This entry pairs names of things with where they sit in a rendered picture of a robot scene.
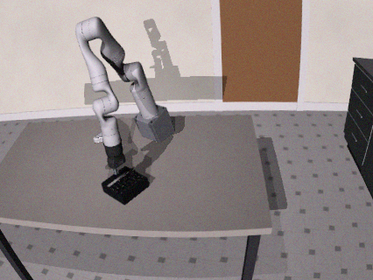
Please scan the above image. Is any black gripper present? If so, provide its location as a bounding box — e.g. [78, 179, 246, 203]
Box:
[94, 130, 125, 175]

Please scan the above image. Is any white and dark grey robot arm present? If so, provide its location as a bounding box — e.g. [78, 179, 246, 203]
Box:
[75, 17, 158, 136]

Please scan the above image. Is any black lighting desk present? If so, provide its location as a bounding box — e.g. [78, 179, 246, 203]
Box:
[102, 166, 149, 205]

